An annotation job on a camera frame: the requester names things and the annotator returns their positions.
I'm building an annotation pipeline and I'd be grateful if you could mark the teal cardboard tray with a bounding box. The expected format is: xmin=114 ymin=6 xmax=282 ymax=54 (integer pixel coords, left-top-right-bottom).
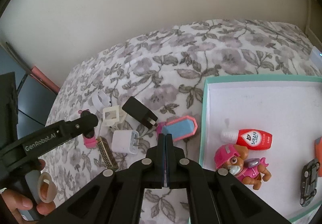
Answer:
xmin=199 ymin=75 xmax=321 ymax=222

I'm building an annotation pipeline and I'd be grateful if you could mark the floral grey white blanket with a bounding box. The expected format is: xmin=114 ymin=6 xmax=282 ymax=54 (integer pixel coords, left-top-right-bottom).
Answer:
xmin=42 ymin=19 xmax=321 ymax=223

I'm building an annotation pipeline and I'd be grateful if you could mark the pink pup toy figure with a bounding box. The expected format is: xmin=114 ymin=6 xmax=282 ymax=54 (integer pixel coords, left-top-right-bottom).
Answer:
xmin=214 ymin=144 xmax=272 ymax=190

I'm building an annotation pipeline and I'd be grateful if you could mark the gold patterned harmonica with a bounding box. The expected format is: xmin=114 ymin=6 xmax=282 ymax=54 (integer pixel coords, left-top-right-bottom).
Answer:
xmin=97 ymin=136 xmax=119 ymax=171

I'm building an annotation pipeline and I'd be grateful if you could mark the purple comb piece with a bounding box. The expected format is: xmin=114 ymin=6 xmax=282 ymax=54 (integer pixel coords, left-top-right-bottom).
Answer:
xmin=156 ymin=122 xmax=166 ymax=137

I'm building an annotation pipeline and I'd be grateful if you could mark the black power adapter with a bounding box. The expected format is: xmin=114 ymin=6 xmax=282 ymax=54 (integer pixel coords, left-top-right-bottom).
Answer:
xmin=122 ymin=97 xmax=158 ymax=129

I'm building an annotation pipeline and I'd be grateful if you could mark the red pink rolled mat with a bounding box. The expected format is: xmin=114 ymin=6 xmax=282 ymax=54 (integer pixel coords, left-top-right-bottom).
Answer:
xmin=31 ymin=66 xmax=60 ymax=94

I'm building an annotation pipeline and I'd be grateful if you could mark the coral blue token case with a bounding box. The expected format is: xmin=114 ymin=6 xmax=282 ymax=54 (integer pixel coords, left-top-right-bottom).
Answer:
xmin=314 ymin=137 xmax=322 ymax=177

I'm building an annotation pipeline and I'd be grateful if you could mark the black toy car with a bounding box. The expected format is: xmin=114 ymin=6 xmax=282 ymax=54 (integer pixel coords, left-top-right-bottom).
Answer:
xmin=300 ymin=159 xmax=320 ymax=207

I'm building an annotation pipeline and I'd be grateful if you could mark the red glue bottle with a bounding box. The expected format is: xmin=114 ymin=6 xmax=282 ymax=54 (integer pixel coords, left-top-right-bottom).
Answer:
xmin=220 ymin=129 xmax=273 ymax=150

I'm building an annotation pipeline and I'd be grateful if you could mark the white usb charger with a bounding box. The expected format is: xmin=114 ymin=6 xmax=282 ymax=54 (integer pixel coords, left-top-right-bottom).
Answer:
xmin=111 ymin=130 xmax=139 ymax=155

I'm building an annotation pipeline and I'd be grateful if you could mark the pink smart watch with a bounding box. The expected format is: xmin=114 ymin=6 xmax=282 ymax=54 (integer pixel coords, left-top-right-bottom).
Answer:
xmin=78 ymin=110 xmax=97 ymax=149

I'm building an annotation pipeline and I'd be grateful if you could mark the white smart band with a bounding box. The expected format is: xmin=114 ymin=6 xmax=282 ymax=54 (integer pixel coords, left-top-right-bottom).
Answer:
xmin=91 ymin=90 xmax=110 ymax=112

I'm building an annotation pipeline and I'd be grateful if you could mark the left human hand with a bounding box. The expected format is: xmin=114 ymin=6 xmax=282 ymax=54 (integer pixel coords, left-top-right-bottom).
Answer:
xmin=0 ymin=158 xmax=57 ymax=224

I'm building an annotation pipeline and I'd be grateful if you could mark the white square frame box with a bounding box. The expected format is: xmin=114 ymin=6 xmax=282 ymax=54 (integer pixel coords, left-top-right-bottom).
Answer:
xmin=102 ymin=105 xmax=127 ymax=128

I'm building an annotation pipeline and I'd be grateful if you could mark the white power strip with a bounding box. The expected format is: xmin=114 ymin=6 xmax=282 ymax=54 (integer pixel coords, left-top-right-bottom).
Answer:
xmin=310 ymin=46 xmax=322 ymax=71

